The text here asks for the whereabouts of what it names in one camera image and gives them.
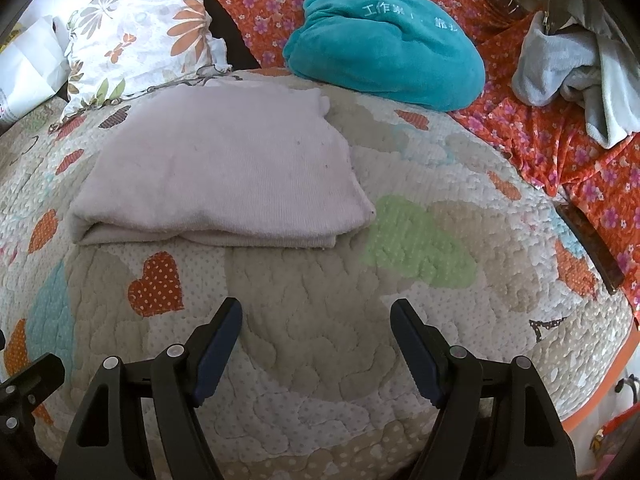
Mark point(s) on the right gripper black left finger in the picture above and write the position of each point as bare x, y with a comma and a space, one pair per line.
107, 439

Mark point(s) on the red floral blanket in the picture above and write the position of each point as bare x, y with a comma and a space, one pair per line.
548, 146

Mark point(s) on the pale pink embroidered garment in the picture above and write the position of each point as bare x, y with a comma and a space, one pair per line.
238, 163

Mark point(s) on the white floral pillow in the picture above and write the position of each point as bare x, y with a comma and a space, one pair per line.
120, 49

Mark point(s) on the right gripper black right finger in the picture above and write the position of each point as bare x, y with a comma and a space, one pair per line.
495, 420

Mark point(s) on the patchwork heart quilt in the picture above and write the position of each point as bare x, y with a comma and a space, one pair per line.
316, 387

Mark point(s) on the grey cloth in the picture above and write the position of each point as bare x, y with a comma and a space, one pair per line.
587, 62

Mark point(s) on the teal plush towel bundle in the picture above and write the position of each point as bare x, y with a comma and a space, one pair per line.
409, 51

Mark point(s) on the white plastic bag red handles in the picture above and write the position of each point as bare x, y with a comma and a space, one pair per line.
33, 68

